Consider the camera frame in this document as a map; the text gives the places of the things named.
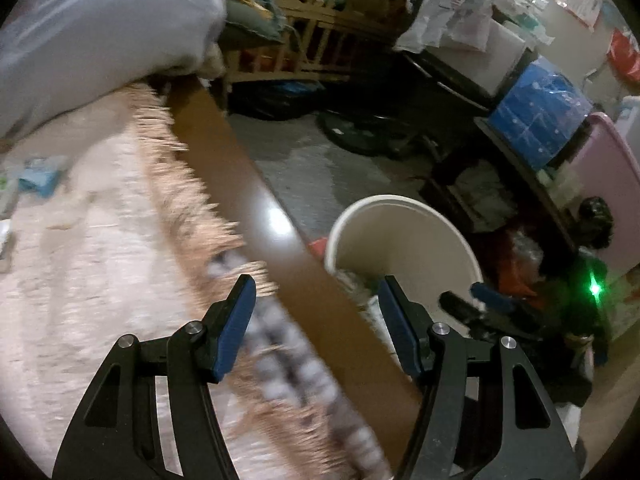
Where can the black floor bag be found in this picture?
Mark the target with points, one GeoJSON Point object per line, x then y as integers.
{"type": "Point", "coordinates": [275, 100]}
{"type": "Point", "coordinates": [375, 132]}

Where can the orange plastic bag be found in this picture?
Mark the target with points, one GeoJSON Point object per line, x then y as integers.
{"type": "Point", "coordinates": [520, 265]}

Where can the green cushion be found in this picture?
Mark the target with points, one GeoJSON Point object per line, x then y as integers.
{"type": "Point", "coordinates": [250, 25]}

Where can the blue wrapped package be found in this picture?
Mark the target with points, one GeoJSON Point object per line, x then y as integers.
{"type": "Point", "coordinates": [540, 110]}

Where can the clear teal printed wrapper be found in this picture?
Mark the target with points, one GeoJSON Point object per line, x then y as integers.
{"type": "Point", "coordinates": [45, 175]}

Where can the brown wooden bed frame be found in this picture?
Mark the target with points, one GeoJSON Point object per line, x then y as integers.
{"type": "Point", "coordinates": [240, 185]}

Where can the red bag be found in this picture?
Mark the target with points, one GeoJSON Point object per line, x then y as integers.
{"type": "Point", "coordinates": [627, 55]}

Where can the dark shelf stand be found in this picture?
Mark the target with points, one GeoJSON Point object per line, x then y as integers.
{"type": "Point", "coordinates": [500, 185]}

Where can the pink fringed blanket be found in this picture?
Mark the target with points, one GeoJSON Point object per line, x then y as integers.
{"type": "Point", "coordinates": [100, 260]}

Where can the wooden crib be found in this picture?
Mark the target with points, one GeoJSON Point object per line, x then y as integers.
{"type": "Point", "coordinates": [310, 40]}

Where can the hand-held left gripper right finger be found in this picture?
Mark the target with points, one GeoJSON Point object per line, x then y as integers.
{"type": "Point", "coordinates": [397, 325]}

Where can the white box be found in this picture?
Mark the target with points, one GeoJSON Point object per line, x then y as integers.
{"type": "Point", "coordinates": [505, 50]}

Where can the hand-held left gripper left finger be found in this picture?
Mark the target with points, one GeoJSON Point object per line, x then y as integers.
{"type": "Point", "coordinates": [235, 325]}

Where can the white crumpled plastic bags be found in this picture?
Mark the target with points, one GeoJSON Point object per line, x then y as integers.
{"type": "Point", "coordinates": [445, 0]}

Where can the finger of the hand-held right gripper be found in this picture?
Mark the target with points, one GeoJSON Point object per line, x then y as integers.
{"type": "Point", "coordinates": [457, 305]}
{"type": "Point", "coordinates": [492, 297]}

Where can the grey duvet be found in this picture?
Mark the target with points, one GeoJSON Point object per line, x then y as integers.
{"type": "Point", "coordinates": [100, 35]}

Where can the pink cabinet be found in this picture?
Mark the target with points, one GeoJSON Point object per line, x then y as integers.
{"type": "Point", "coordinates": [610, 170]}

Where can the white plastic bucket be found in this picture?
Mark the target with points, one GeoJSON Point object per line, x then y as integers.
{"type": "Point", "coordinates": [400, 235]}

